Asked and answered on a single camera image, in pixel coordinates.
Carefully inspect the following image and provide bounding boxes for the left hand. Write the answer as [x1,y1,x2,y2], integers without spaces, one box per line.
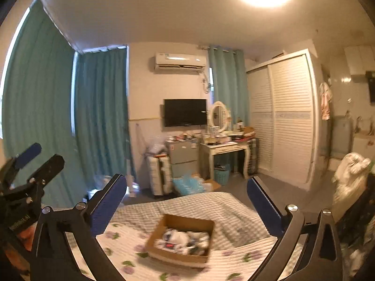
[5,224,39,267]

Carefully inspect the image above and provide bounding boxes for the teal left curtain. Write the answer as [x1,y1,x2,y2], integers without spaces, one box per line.
[2,0,88,208]

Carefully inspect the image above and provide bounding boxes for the teal curtain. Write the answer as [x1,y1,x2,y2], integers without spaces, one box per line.
[74,48,135,189]
[2,0,88,208]
[208,46,250,126]

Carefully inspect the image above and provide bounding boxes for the white floral quilted blanket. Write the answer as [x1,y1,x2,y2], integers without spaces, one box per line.
[96,223,277,280]

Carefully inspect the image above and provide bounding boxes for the teal middle curtain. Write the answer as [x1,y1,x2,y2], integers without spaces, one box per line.
[74,48,135,189]

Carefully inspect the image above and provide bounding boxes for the white clothes pile on chair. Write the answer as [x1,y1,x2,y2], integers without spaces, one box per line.
[331,152,372,222]

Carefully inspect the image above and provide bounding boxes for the clear plastic bag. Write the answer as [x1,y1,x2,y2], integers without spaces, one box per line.
[145,136,167,156]

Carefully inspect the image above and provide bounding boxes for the white suitcase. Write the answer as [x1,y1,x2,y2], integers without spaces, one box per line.
[147,156,173,196]

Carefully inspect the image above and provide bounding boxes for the white blue rolled cloth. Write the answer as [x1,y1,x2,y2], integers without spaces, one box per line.
[162,228,189,245]

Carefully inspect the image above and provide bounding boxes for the white plastic bag bundle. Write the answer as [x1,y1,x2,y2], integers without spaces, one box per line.
[187,232,210,256]

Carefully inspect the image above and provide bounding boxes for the teal waste basket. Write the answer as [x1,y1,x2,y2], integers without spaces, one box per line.
[214,168,231,186]

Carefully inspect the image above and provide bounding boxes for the dark suitcase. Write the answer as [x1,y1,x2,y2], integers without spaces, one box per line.
[248,138,259,175]

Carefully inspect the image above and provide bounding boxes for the brown cardboard box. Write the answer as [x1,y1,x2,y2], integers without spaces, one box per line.
[145,214,215,268]

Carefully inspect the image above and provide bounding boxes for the grey mini fridge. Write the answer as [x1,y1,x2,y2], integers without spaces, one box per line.
[166,140,199,178]

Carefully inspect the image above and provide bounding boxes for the white louvred wardrobe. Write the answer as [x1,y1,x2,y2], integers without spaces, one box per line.
[247,49,322,191]

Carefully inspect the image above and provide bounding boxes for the white dressing table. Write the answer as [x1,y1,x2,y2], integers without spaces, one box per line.
[200,141,251,180]

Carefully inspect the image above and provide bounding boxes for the white air conditioner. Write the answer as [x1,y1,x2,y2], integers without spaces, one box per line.
[154,53,207,73]

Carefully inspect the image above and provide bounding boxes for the pink hanging garment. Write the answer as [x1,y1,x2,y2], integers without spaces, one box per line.
[319,82,332,121]

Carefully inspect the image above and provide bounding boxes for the white oval vanity mirror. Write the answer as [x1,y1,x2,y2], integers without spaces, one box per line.
[209,101,229,133]

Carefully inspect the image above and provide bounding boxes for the black range hood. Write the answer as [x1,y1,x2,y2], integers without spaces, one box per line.
[365,71,375,105]

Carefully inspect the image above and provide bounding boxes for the teal right curtain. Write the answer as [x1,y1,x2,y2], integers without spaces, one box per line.
[208,46,250,126]

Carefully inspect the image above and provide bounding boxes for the black wall television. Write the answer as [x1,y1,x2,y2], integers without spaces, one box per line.
[163,99,207,127]

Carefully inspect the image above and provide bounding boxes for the white upper wall cabinets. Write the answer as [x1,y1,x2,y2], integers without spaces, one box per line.
[344,46,375,77]

